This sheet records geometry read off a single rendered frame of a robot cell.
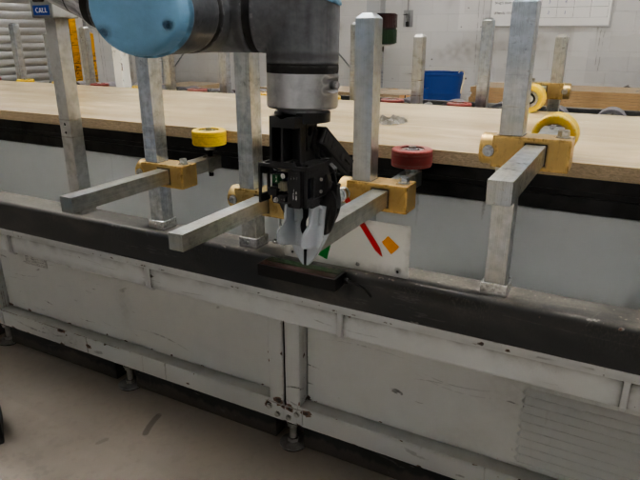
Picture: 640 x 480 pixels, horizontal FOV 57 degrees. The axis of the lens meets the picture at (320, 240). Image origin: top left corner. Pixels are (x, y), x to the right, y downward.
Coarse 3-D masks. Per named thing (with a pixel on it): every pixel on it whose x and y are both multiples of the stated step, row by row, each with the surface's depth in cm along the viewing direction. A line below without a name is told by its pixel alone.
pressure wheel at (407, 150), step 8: (392, 152) 114; (400, 152) 112; (408, 152) 111; (416, 152) 111; (424, 152) 111; (392, 160) 114; (400, 160) 112; (408, 160) 111; (416, 160) 111; (424, 160) 112; (400, 168) 113; (408, 168) 112; (416, 168) 112; (424, 168) 112
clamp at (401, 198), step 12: (348, 180) 105; (360, 180) 105; (372, 180) 105; (384, 180) 105; (396, 180) 105; (360, 192) 105; (396, 192) 101; (408, 192) 101; (396, 204) 102; (408, 204) 102
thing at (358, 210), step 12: (420, 180) 117; (372, 192) 101; (384, 192) 101; (348, 204) 94; (360, 204) 94; (372, 204) 97; (384, 204) 101; (348, 216) 89; (360, 216) 93; (336, 228) 86; (348, 228) 89; (336, 240) 86
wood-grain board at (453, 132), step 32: (0, 96) 212; (32, 96) 212; (96, 96) 212; (128, 96) 212; (192, 96) 212; (224, 96) 212; (96, 128) 159; (128, 128) 154; (192, 128) 144; (224, 128) 143; (352, 128) 143; (384, 128) 143; (416, 128) 143; (448, 128) 143; (480, 128) 143; (608, 128) 143; (448, 160) 116; (576, 160) 107; (608, 160) 107
